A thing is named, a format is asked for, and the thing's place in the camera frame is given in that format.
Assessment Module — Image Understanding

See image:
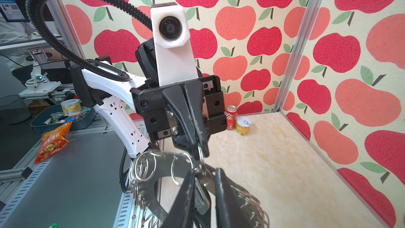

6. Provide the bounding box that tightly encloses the front aluminium rail frame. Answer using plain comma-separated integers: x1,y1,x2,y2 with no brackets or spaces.
1,120,142,228

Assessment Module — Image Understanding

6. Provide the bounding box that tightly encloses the right aluminium corner post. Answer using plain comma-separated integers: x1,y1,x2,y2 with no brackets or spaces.
271,0,331,112

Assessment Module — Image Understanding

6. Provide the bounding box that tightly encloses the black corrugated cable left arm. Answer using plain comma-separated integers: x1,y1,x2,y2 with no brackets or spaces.
25,0,153,194

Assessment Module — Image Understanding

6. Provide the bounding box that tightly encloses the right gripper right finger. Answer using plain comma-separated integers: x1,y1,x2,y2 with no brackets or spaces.
215,168,251,228

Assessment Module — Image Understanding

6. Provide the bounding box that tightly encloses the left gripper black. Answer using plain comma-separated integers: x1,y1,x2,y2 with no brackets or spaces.
131,76,227,161

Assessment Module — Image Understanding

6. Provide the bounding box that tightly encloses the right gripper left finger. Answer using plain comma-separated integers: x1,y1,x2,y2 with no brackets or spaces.
161,170,195,228

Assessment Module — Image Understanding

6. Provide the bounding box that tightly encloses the silver key with black tag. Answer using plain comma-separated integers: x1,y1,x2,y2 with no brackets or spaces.
194,168,213,215

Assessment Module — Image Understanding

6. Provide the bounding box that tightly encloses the metal disc with key rings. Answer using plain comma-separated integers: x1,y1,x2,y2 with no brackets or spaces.
128,150,270,228

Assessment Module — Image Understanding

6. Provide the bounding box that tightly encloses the dark tray with items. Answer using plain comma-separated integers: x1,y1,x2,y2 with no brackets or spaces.
30,99,96,134

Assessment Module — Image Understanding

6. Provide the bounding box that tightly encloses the yellow can white lid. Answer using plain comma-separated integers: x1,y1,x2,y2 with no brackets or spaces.
235,116,252,136

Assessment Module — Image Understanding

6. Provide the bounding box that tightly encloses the red soda can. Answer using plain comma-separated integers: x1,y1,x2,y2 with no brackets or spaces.
225,105,237,130

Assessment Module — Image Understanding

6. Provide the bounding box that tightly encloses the key with green tag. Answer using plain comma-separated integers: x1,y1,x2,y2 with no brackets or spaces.
48,223,58,228

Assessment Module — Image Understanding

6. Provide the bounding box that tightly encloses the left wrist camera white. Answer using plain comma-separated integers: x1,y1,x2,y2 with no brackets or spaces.
150,2,198,86

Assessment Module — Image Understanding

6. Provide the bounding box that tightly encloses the orange snack bag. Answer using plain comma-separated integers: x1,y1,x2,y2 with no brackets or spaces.
34,122,72,165

